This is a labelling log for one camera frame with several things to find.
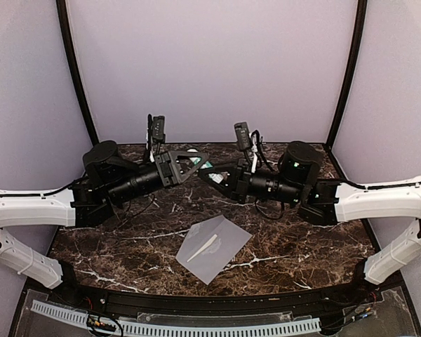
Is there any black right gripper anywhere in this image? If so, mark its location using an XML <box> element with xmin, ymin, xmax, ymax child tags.
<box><xmin>197</xmin><ymin>158</ymin><xmax>303</xmax><ymax>205</ymax></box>

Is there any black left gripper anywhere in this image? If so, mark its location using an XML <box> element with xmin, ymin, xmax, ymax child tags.
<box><xmin>107</xmin><ymin>150</ymin><xmax>210</xmax><ymax>206</ymax></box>

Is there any white green glue stick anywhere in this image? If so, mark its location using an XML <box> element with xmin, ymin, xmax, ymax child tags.
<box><xmin>208</xmin><ymin>173</ymin><xmax>227</xmax><ymax>184</ymax></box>

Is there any clear glue stick cap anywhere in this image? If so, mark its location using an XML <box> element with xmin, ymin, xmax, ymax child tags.
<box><xmin>188</xmin><ymin>148</ymin><xmax>213</xmax><ymax>169</ymax></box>

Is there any cream lined letter paper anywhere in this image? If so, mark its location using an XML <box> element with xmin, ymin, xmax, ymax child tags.
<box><xmin>187</xmin><ymin>234</ymin><xmax>218</xmax><ymax>263</ymax></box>

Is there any grey paper envelope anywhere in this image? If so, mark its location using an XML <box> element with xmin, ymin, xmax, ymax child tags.
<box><xmin>175</xmin><ymin>215</ymin><xmax>252</xmax><ymax>285</ymax></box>

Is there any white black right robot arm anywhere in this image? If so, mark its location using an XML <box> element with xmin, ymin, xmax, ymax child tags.
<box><xmin>199</xmin><ymin>141</ymin><xmax>421</xmax><ymax>305</ymax></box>

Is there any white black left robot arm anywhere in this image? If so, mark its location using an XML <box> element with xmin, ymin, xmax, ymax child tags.
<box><xmin>0</xmin><ymin>140</ymin><xmax>209</xmax><ymax>306</ymax></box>

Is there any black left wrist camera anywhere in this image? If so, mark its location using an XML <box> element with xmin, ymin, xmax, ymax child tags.
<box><xmin>144</xmin><ymin>114</ymin><xmax>166</xmax><ymax>162</ymax></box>

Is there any black front frame rail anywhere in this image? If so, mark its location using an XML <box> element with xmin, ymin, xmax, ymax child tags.
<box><xmin>44</xmin><ymin>284</ymin><xmax>382</xmax><ymax>317</ymax></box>

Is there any white slotted cable duct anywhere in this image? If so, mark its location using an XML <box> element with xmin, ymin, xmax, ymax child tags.
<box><xmin>30</xmin><ymin>300</ymin><xmax>322</xmax><ymax>337</ymax></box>

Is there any black left corner post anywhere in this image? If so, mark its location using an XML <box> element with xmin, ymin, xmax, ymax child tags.
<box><xmin>55</xmin><ymin>0</ymin><xmax>99</xmax><ymax>145</ymax></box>

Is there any black corner post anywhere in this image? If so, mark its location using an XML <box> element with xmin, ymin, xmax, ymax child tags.
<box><xmin>55</xmin><ymin>0</ymin><xmax>99</xmax><ymax>145</ymax></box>
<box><xmin>325</xmin><ymin>0</ymin><xmax>368</xmax><ymax>152</ymax></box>

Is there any black right corner post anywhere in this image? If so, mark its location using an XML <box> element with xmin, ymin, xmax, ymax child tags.
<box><xmin>325</xmin><ymin>0</ymin><xmax>368</xmax><ymax>152</ymax></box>

